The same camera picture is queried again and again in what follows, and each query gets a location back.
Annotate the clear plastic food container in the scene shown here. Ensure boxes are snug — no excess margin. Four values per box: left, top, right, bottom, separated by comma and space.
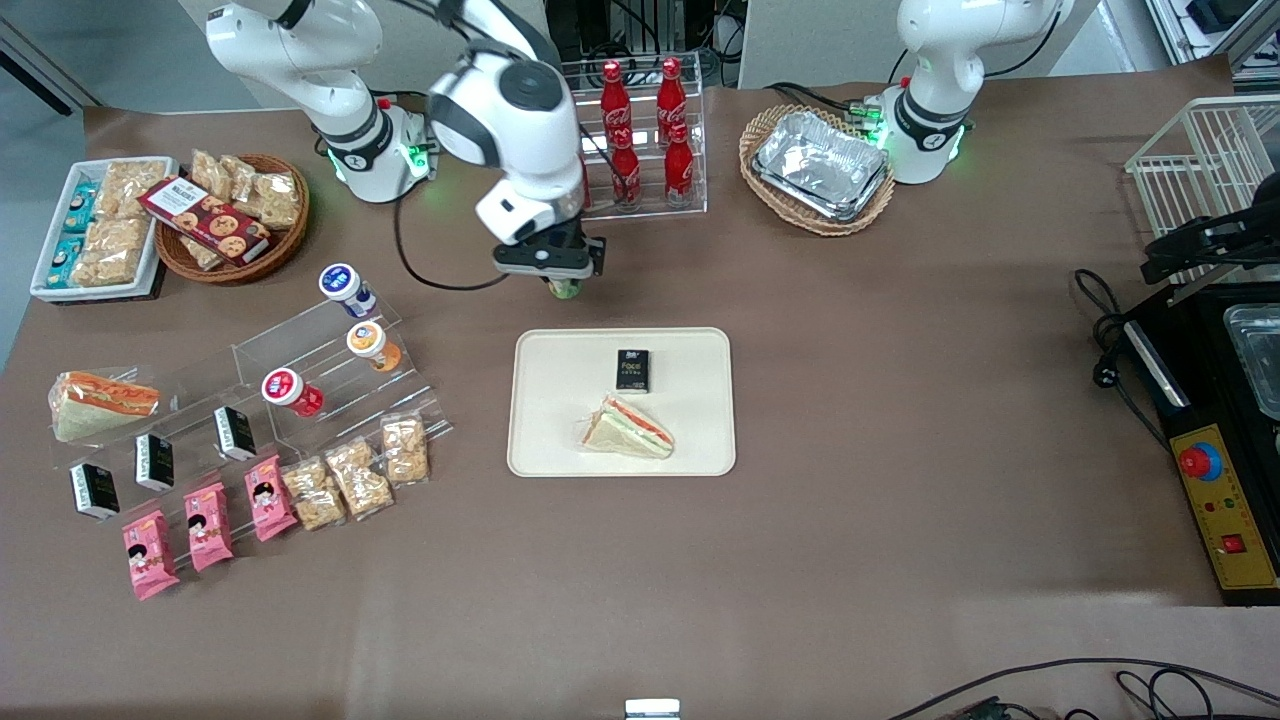
1222, 303, 1280, 421

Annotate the silver machine handle bar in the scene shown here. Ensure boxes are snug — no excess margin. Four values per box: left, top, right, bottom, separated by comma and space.
1128, 320, 1191, 409

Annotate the wicker basket with foil trays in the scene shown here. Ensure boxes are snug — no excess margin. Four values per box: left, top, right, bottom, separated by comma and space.
739, 104, 896, 237

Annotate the clear bag of crackers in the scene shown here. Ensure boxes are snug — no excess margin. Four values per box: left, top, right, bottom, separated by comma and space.
255, 170, 304, 231
281, 457, 348, 531
98, 160, 171, 221
325, 438, 395, 519
222, 155, 263, 206
70, 218, 153, 289
190, 150, 237, 201
380, 413, 431, 487

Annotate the cream plastic tray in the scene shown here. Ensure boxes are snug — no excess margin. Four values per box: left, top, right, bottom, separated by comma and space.
507, 327, 737, 478

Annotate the white wire rack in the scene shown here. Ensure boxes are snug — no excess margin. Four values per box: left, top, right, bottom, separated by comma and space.
1125, 95, 1280, 293

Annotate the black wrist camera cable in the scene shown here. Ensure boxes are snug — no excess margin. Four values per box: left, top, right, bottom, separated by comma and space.
393, 188, 513, 293

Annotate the clear acrylic bottle rack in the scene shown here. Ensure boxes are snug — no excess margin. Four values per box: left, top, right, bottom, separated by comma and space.
560, 52, 708, 223

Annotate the black cable at arm base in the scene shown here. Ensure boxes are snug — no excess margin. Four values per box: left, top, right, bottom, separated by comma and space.
765, 50, 906, 121

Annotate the black power cable with plug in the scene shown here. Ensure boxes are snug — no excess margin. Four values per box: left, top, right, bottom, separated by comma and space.
1073, 268, 1171, 451

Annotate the wrapped triangle sandwich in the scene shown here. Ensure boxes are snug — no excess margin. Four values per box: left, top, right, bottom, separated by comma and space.
580, 394, 676, 461
48, 370, 161, 444

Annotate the orange gum bottle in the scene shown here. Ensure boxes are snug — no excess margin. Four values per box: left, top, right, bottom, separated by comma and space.
347, 321, 403, 373

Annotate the black sealing machine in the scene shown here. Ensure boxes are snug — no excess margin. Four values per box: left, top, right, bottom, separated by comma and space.
1120, 280, 1280, 608

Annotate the pink snack packet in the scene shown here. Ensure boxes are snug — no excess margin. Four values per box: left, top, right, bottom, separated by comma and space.
122, 510, 182, 601
183, 482, 235, 573
244, 455, 299, 543

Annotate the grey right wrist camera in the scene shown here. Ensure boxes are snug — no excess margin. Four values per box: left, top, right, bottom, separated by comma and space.
493, 245, 593, 280

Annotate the blue snack pack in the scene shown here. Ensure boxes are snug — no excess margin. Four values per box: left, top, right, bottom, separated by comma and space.
45, 235, 87, 291
62, 180, 99, 236

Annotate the stack of foil trays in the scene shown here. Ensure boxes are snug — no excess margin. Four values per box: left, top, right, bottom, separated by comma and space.
752, 110, 891, 223

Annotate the red cookie box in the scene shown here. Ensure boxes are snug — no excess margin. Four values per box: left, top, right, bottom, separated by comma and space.
138, 176, 273, 266

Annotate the red emergency stop button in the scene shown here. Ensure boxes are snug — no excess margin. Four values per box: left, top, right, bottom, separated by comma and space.
1178, 440, 1224, 483

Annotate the red cola bottle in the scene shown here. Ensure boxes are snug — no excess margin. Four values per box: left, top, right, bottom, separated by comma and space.
657, 57, 689, 131
664, 123, 696, 205
610, 128, 643, 210
600, 60, 633, 136

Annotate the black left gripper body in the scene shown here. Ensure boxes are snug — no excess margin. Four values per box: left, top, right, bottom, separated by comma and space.
1148, 175, 1280, 265

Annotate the long black cable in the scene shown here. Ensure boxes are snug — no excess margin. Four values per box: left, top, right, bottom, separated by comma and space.
885, 657, 1280, 720

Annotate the blue gum bottle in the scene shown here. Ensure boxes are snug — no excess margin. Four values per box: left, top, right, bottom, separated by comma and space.
319, 263, 379, 319

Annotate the red gum bottle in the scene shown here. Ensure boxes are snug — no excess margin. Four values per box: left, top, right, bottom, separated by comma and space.
262, 368, 325, 418

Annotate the round wicker snack basket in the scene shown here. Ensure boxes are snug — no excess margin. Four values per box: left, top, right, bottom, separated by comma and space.
155, 153, 311, 286

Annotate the looped black cable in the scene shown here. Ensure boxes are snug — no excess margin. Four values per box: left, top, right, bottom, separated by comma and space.
1115, 668, 1216, 720

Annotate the white rectangular bin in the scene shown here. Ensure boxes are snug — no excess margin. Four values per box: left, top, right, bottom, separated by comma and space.
30, 157, 179, 303

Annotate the black equipment with cables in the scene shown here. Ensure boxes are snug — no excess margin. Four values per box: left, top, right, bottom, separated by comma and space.
545, 0, 743, 89

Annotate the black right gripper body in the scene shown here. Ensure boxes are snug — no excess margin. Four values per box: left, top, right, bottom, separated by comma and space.
500, 215, 607, 283

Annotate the clear acrylic stepped rack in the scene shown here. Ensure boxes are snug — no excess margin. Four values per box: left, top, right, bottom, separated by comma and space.
55, 345, 291, 561
228, 290, 456, 471

